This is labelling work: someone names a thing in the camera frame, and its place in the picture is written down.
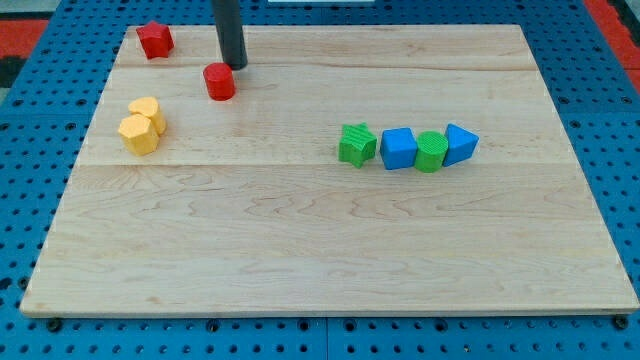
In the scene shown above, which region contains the yellow heart block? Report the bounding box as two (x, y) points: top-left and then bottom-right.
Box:
(128, 96), (167, 135)

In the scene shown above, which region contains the green star block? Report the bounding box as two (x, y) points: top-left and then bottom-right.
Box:
(338, 123), (377, 168)

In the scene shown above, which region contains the yellow hexagon block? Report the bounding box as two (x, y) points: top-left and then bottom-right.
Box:
(118, 114), (159, 156)

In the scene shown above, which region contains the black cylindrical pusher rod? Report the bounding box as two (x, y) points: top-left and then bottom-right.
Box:
(212, 0), (248, 70)

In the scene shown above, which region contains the green cylinder block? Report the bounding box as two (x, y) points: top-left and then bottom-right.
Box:
(414, 131), (449, 173)

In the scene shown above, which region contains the blue triangle block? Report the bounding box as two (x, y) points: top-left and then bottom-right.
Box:
(443, 123), (479, 167)

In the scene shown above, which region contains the blue cube block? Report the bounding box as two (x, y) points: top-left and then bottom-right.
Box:
(380, 127), (417, 170)

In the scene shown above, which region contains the red cylinder block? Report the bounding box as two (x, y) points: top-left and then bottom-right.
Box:
(203, 62), (235, 101)

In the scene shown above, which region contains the light wooden board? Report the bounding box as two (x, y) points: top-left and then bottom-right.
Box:
(21, 25), (639, 318)

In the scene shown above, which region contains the red star block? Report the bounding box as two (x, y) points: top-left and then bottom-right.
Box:
(136, 21), (174, 60)

